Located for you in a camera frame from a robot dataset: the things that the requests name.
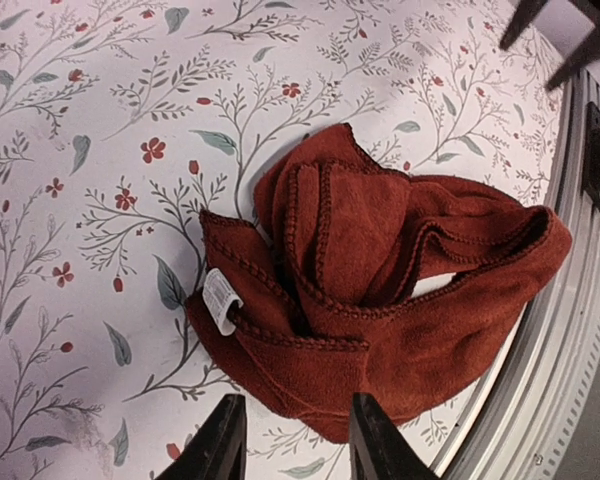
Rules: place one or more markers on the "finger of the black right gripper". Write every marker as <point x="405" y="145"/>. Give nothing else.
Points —
<point x="526" y="11"/>
<point x="587" y="52"/>

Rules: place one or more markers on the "dark red towel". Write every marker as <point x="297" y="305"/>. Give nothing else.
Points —
<point x="359" y="278"/>

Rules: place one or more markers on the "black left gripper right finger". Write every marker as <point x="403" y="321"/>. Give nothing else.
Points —
<point x="378" y="451"/>

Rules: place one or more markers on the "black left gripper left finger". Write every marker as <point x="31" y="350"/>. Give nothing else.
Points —
<point x="218" y="450"/>

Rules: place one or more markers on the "aluminium front table rail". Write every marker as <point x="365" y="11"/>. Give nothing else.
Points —
<point x="522" y="415"/>

